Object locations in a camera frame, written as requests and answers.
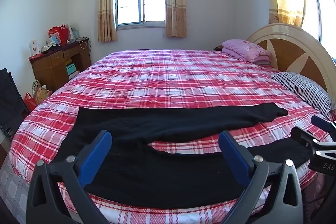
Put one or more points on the black folding chair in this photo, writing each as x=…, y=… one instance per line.
x=11, y=106

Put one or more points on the large side window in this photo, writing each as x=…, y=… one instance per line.
x=320, y=8

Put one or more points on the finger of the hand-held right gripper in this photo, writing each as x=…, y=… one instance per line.
x=304, y=137
x=324, y=124

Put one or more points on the folded pink quilt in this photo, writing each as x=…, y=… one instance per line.
x=244, y=50

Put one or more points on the white paper bag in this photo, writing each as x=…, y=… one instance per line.
x=73, y=33

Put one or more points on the wooden desk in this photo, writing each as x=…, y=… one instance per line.
x=50, y=69

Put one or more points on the black pants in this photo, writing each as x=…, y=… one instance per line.
x=157, y=174

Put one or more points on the dark cloth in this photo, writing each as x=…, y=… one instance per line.
x=218, y=48

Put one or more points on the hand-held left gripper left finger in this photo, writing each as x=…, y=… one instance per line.
x=95, y=155

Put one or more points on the teal box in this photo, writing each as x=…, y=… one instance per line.
x=70, y=68

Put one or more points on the patterned gift bag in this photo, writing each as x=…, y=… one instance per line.
x=42, y=92

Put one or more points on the striped pillow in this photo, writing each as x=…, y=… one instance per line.
x=304, y=90

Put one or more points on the cream and brown headboard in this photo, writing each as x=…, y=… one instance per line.
x=286, y=53

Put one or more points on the white carton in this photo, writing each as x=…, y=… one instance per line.
x=34, y=47

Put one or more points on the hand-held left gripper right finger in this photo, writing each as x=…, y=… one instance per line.
x=233, y=155

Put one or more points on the red gift bag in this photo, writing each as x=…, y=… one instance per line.
x=59, y=33

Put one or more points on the bed with red plaid sheet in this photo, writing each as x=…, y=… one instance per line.
x=170, y=77

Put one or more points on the red plastic bag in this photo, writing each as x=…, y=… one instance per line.
x=29, y=102

